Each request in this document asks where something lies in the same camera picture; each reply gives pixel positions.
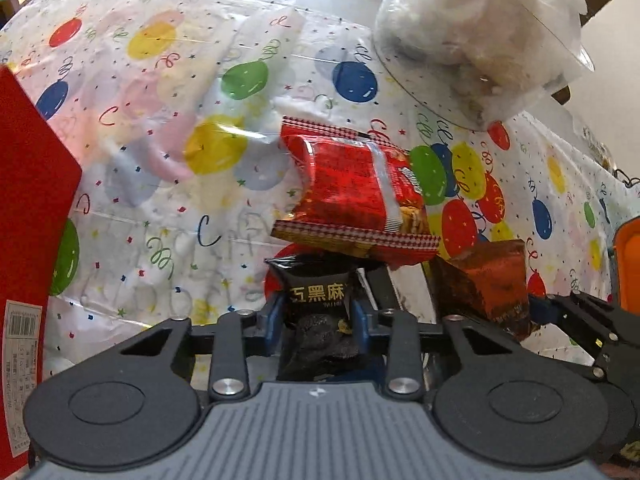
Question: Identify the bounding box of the red checked snack packet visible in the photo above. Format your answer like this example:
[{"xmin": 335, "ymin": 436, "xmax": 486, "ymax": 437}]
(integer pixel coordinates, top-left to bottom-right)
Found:
[{"xmin": 270, "ymin": 115, "xmax": 444, "ymax": 267}]

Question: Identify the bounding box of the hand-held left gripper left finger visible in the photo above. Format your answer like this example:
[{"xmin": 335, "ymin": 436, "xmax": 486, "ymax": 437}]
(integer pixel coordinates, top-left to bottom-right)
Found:
[{"xmin": 119, "ymin": 294, "xmax": 283, "ymax": 401}]

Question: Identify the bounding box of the black snack packet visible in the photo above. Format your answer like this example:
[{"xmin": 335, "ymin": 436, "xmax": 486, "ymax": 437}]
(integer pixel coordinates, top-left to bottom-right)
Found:
[{"xmin": 264, "ymin": 254, "xmax": 383, "ymax": 383}]

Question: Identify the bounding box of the clear plastic bag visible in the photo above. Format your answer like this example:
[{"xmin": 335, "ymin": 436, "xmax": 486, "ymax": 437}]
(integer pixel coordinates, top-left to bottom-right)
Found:
[{"xmin": 372, "ymin": 0, "xmax": 597, "ymax": 132}]

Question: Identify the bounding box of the red cardboard box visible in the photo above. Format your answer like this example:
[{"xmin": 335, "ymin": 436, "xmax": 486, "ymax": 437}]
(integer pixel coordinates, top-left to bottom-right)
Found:
[{"xmin": 0, "ymin": 64, "xmax": 84, "ymax": 460}]

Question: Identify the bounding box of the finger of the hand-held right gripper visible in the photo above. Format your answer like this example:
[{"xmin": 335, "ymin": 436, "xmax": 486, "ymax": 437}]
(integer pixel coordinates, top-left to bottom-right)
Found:
[
  {"xmin": 565, "ymin": 322, "xmax": 618, "ymax": 386},
  {"xmin": 529, "ymin": 291, "xmax": 632, "ymax": 346}
]

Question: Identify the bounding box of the balloon print tablecloth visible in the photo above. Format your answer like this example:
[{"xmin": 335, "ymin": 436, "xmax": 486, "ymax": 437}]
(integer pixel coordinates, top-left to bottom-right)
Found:
[{"xmin": 0, "ymin": 0, "xmax": 640, "ymax": 391}]

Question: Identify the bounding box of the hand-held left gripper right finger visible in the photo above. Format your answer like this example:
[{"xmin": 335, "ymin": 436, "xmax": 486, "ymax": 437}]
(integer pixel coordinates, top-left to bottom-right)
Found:
[{"xmin": 349, "ymin": 294, "xmax": 522, "ymax": 401}]

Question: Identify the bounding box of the orange plastic container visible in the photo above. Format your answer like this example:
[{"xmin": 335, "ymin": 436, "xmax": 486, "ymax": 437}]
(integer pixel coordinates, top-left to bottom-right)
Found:
[{"xmin": 609, "ymin": 219, "xmax": 640, "ymax": 317}]

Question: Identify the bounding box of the dark brown snack packet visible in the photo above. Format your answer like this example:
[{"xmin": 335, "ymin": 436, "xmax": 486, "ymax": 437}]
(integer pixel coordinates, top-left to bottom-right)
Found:
[{"xmin": 434, "ymin": 239, "xmax": 537, "ymax": 343}]

